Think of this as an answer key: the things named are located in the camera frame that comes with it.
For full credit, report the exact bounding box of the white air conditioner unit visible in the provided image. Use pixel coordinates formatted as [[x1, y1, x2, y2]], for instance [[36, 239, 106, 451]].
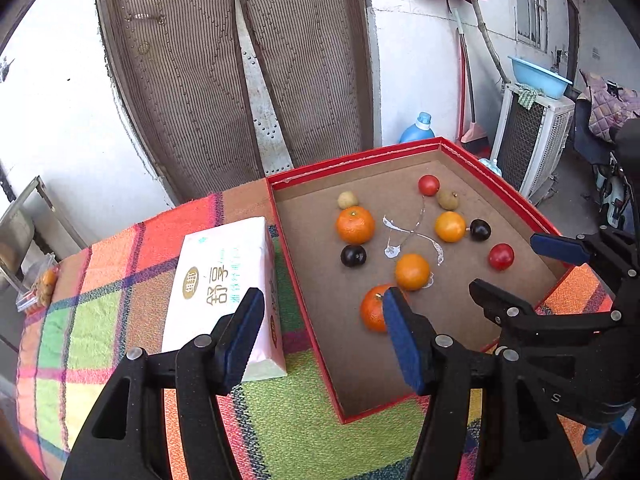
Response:
[[490, 82, 576, 201]]

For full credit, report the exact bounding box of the metal sink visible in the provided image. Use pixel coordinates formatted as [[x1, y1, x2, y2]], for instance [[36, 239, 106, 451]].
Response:
[[0, 175, 56, 271]]

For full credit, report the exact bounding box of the large orange mandarin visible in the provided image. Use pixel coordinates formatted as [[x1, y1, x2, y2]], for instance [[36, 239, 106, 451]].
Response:
[[360, 284, 401, 334]]

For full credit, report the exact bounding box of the green checkered cloth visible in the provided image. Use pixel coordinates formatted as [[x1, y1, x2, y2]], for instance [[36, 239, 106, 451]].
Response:
[[517, 85, 543, 110]]

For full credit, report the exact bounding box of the blue detergent bottle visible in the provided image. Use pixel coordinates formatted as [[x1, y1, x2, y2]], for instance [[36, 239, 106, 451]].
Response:
[[398, 112, 436, 145]]

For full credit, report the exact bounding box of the red broom handle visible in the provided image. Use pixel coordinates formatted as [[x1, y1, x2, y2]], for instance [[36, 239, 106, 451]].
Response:
[[458, 35, 470, 142]]

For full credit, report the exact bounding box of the white framed window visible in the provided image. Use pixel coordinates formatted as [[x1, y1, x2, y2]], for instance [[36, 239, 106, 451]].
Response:
[[515, 0, 548, 51]]

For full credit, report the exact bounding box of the electric scooter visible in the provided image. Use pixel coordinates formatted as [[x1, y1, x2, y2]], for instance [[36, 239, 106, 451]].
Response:
[[575, 95, 640, 231]]

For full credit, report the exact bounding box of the dark side door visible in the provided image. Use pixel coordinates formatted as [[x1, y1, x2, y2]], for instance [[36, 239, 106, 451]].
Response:
[[565, 0, 583, 81]]

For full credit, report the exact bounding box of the clear plastic fruit container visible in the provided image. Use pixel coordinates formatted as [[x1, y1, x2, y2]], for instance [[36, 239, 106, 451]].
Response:
[[16, 252, 62, 315]]

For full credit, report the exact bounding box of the purple quilted scooter cover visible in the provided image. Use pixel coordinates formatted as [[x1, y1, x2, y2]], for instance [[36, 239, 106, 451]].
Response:
[[580, 70, 638, 141]]

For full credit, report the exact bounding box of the person's right hand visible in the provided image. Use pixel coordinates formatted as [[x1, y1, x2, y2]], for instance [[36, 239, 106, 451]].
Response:
[[582, 419, 627, 445]]

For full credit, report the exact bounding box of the brown ribbed metal door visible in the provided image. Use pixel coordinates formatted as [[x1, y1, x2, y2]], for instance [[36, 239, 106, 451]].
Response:
[[92, 0, 376, 206]]

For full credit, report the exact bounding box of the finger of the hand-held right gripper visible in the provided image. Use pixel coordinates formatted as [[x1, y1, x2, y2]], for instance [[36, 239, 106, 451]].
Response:
[[530, 232, 629, 274], [468, 279, 621, 336]]

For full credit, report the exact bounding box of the wooden stick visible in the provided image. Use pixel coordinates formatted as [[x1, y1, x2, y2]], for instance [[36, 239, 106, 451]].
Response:
[[470, 0, 511, 83]]

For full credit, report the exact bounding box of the colourful plaid blanket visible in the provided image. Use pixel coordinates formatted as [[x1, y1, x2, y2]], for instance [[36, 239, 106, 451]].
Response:
[[15, 187, 616, 480]]

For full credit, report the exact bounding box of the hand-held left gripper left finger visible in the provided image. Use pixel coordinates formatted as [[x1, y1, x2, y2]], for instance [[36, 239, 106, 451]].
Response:
[[61, 287, 266, 480]]

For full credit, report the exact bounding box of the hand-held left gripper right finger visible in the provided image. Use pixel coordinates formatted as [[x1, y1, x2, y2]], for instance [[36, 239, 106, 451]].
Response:
[[382, 287, 583, 480]]

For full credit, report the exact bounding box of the light blue basin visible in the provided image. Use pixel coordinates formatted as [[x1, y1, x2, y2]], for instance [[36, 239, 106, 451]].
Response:
[[508, 56, 574, 100]]

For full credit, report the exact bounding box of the white tissue pack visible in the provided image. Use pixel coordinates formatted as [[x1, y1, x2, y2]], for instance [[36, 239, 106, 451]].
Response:
[[161, 216, 288, 382]]

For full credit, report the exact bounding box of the pink broom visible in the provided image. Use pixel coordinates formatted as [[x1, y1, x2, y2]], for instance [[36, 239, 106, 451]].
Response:
[[451, 7, 490, 145]]

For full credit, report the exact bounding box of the red cardboard box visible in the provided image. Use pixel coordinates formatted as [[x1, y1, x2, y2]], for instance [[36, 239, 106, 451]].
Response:
[[265, 136, 576, 426]]

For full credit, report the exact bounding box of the pile of small tan fruits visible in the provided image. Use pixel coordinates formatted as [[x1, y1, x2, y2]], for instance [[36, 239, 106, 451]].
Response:
[[31, 267, 60, 308]]

